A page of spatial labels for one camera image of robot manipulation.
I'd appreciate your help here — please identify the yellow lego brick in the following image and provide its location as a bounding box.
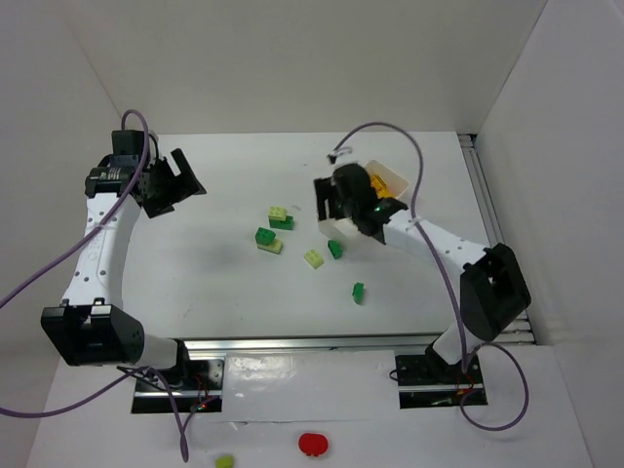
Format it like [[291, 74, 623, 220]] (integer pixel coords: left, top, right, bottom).
[[370, 174, 394, 199]]

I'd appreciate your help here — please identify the dark green base brick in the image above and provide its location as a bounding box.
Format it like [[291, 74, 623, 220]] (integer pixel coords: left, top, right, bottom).
[[269, 215, 294, 231]]

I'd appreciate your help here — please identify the light green base brick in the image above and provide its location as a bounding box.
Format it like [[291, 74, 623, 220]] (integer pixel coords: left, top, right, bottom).
[[256, 238, 283, 254]]

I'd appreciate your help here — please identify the dark green brick front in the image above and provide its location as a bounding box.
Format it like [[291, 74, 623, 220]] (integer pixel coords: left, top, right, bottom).
[[352, 282, 366, 305]]

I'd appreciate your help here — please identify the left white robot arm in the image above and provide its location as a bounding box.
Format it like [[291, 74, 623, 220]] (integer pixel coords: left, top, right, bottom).
[[41, 130, 206, 370]]

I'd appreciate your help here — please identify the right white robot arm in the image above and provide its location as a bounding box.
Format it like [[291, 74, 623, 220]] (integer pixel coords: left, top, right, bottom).
[[314, 163, 531, 371]]

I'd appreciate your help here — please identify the white divided sorting tray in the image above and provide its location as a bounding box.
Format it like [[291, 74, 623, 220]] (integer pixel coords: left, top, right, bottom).
[[314, 160, 410, 244]]

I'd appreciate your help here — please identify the red round object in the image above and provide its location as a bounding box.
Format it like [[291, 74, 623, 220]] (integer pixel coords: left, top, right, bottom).
[[297, 432, 330, 457]]

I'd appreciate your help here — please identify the light green brick foreground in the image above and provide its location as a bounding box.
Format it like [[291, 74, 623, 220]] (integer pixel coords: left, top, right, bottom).
[[214, 454, 235, 468]]

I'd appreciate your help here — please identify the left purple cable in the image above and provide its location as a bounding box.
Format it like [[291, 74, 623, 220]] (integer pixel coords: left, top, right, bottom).
[[0, 109, 208, 463]]

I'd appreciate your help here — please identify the aluminium rail front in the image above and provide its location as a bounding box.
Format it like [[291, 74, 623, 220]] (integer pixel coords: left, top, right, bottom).
[[183, 333, 437, 359]]

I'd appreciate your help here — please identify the aluminium rail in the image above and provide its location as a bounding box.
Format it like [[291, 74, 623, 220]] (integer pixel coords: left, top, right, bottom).
[[183, 333, 437, 359], [457, 133, 532, 323]]

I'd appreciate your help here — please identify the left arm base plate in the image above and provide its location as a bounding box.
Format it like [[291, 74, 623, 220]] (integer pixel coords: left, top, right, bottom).
[[131, 358, 225, 414]]

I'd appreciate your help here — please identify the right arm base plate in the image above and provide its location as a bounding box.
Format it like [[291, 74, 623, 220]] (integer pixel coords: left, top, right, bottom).
[[388, 355, 488, 410]]

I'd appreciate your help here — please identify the aluminium rail right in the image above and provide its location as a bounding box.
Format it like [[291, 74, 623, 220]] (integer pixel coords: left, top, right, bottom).
[[457, 133, 532, 323]]

